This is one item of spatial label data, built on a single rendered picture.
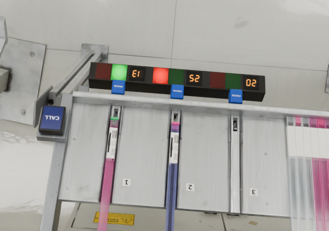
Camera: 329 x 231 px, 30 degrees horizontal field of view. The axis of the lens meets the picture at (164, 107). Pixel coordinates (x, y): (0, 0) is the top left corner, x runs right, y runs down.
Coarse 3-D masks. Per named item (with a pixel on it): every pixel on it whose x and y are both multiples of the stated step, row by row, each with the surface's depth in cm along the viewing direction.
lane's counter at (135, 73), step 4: (132, 68) 119; (136, 68) 119; (140, 68) 119; (144, 68) 119; (132, 72) 118; (136, 72) 118; (140, 72) 118; (144, 72) 118; (132, 76) 118; (136, 76) 118; (140, 76) 118; (144, 76) 118; (132, 80) 117; (136, 80) 117; (140, 80) 117
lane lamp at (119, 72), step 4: (116, 64) 119; (112, 68) 118; (116, 68) 118; (120, 68) 118; (124, 68) 118; (112, 72) 118; (116, 72) 118; (120, 72) 118; (124, 72) 118; (112, 76) 117; (116, 76) 117; (120, 76) 117; (124, 76) 118; (124, 80) 117
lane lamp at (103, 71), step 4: (100, 64) 119; (104, 64) 119; (108, 64) 119; (96, 68) 118; (100, 68) 118; (104, 68) 118; (108, 68) 118; (96, 72) 118; (100, 72) 118; (104, 72) 118; (108, 72) 118; (96, 76) 117; (100, 76) 117; (104, 76) 117; (108, 76) 117
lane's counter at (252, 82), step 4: (244, 76) 119; (248, 76) 119; (252, 76) 119; (256, 76) 119; (244, 80) 119; (248, 80) 119; (252, 80) 119; (256, 80) 119; (244, 84) 118; (248, 84) 118; (252, 84) 118; (256, 84) 118; (244, 88) 118; (248, 88) 118; (252, 88) 118; (256, 88) 118
